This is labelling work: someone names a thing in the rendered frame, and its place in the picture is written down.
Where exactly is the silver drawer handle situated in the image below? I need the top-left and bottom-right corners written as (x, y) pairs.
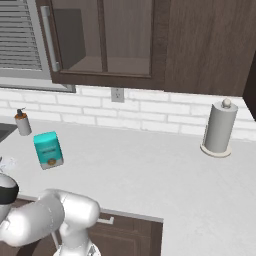
top-left (96, 215), bottom-right (115, 226)

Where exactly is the teal carton box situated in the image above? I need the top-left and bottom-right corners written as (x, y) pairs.
top-left (32, 130), bottom-right (65, 171)

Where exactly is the dark wood cupboard door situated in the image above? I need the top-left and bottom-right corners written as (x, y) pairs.
top-left (163, 0), bottom-right (256, 98)

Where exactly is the glass cupboard door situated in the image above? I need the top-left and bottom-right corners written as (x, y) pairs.
top-left (34, 0), bottom-right (172, 91)

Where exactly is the silver cupboard door handle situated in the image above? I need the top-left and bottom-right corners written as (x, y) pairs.
top-left (39, 5), bottom-right (61, 73)

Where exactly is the white wall socket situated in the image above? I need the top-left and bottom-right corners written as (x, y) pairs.
top-left (110, 87), bottom-right (125, 104)

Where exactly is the dark sink basin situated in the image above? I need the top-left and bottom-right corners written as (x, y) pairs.
top-left (0, 122), bottom-right (18, 144)

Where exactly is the grey soap dispenser bottle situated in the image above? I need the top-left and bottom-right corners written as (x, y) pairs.
top-left (13, 107), bottom-right (33, 137)

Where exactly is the window with grey blinds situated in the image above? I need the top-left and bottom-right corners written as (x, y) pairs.
top-left (0, 0), bottom-right (77, 94)

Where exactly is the paper towel roll holder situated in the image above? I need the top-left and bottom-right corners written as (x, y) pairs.
top-left (199, 97), bottom-right (240, 159)

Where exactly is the dark wood drawer front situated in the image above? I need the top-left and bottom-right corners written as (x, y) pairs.
top-left (87, 210), bottom-right (164, 256)

